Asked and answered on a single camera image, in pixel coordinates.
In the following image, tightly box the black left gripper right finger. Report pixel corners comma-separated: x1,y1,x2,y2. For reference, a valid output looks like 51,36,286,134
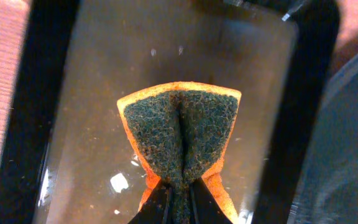
190,178,232,224

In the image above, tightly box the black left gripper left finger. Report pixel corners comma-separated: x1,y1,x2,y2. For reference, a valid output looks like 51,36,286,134
128,180,173,224

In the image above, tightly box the orange green scrub sponge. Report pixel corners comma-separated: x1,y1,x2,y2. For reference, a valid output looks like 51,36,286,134
117,82,241,223

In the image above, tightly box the rectangular black water tray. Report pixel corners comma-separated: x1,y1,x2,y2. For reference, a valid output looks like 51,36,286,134
0,1,340,223

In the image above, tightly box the round black tray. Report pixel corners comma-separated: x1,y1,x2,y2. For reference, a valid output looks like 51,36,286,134
288,54,358,223

